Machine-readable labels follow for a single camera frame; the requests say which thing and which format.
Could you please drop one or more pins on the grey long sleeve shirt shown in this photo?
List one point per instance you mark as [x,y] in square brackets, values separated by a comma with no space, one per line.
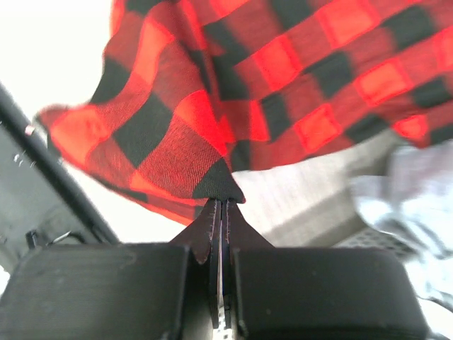
[412,203]

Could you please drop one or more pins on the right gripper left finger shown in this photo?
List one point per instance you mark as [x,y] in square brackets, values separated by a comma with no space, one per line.
[118,291]

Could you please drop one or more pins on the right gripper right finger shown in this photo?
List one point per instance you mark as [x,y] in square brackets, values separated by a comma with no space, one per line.
[274,292]

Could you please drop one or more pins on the red black plaid shirt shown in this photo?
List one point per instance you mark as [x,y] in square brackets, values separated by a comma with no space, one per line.
[193,91]

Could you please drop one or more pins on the white laundry basket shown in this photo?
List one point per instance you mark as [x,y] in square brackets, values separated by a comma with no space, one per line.
[369,238]

